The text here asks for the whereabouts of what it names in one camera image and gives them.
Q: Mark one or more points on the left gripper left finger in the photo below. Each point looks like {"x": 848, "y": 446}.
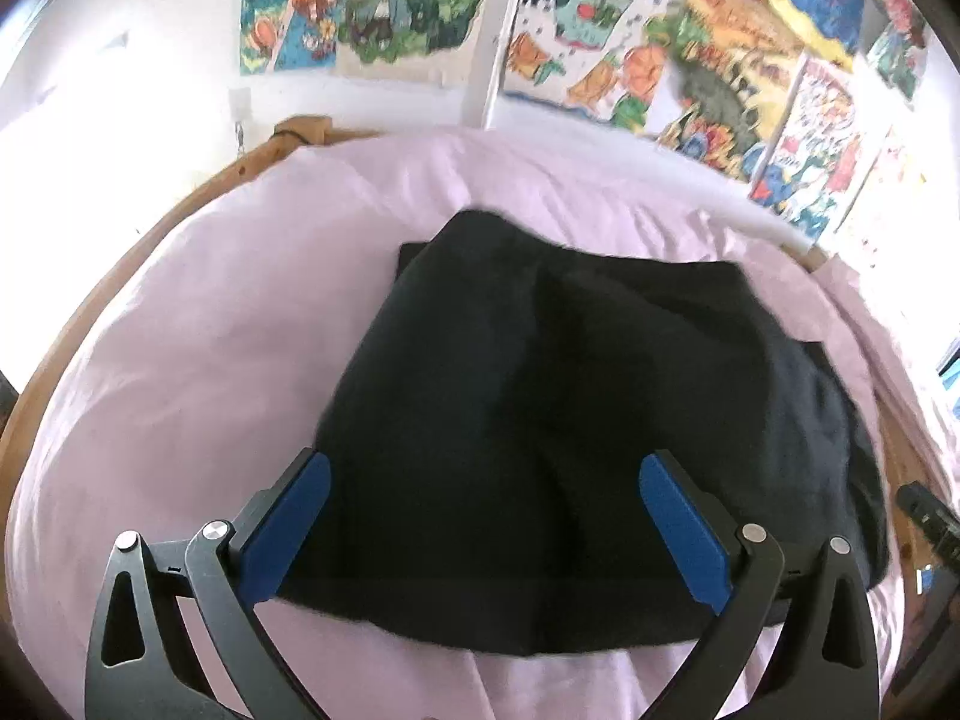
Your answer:
{"x": 141, "y": 662}

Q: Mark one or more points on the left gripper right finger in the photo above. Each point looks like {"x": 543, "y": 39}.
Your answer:
{"x": 824, "y": 664}

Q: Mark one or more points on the black puffer jacket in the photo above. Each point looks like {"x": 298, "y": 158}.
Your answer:
{"x": 486, "y": 440}

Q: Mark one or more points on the pink bed sheet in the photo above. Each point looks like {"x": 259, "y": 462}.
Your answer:
{"x": 225, "y": 329}

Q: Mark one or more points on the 2024 dragon drawing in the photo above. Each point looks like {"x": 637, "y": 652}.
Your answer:
{"x": 837, "y": 123}

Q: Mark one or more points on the black hill flower drawing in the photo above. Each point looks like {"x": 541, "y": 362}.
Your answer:
{"x": 737, "y": 66}

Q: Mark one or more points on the fruit juice drawing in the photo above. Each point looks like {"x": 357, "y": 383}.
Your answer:
{"x": 601, "y": 59}

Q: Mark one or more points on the anime character drawing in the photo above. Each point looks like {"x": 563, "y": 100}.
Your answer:
{"x": 418, "y": 41}

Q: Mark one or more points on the wooden bed frame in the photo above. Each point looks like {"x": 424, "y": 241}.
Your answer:
{"x": 112, "y": 277}

